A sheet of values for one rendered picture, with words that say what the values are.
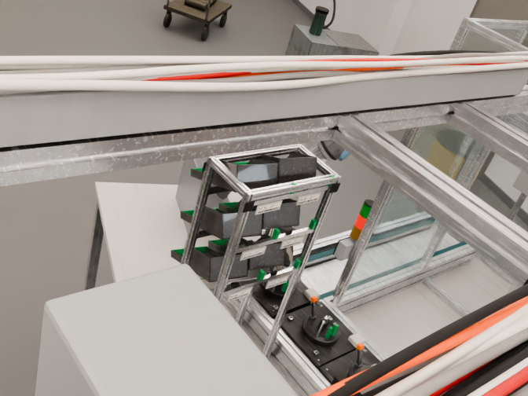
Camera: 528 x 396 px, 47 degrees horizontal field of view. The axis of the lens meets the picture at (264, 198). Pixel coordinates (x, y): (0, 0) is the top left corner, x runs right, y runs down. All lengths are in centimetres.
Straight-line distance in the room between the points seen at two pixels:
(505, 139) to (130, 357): 81
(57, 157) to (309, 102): 39
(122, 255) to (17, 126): 184
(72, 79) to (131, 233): 197
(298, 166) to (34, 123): 112
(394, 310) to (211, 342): 202
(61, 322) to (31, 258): 304
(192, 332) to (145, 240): 188
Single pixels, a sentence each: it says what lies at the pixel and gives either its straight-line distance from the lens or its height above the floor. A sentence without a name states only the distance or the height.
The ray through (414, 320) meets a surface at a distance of 272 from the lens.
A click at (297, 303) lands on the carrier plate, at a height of 97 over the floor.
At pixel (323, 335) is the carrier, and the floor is 99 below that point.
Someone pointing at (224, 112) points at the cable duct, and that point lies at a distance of 83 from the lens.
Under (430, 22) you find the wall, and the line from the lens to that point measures 744.
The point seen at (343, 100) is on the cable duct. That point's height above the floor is 212.
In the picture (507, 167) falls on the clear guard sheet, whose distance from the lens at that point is 321.
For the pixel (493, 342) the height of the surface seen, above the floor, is 221.
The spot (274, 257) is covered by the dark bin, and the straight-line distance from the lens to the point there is 191.
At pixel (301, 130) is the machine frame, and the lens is 96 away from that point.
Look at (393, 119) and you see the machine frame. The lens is 114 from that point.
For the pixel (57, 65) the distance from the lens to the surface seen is 72.
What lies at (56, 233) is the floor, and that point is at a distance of 395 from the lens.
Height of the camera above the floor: 247
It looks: 31 degrees down
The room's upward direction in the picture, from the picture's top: 18 degrees clockwise
